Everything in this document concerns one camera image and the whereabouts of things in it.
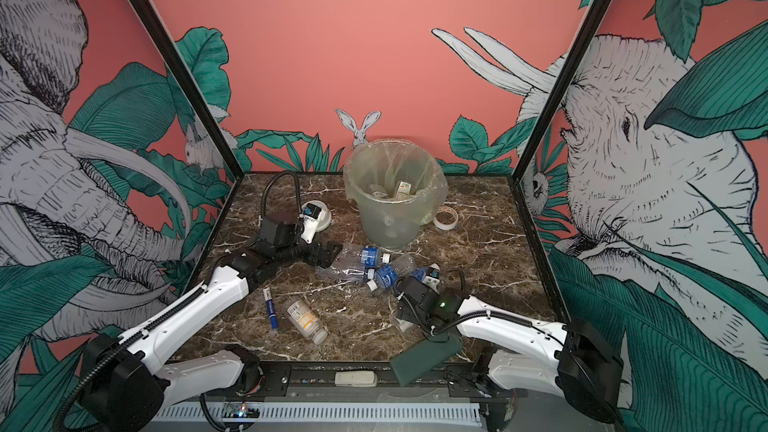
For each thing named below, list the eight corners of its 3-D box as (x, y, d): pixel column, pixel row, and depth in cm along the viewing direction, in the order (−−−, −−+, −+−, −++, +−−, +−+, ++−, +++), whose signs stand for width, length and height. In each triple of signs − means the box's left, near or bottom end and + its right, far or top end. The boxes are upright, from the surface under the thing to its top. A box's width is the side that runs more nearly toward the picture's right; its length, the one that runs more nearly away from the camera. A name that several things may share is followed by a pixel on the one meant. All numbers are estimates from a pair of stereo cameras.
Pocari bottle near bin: (361, 269, 95) (359, 262, 91) (362, 253, 99) (361, 245, 95) (390, 270, 95) (390, 262, 91) (390, 253, 99) (390, 245, 95)
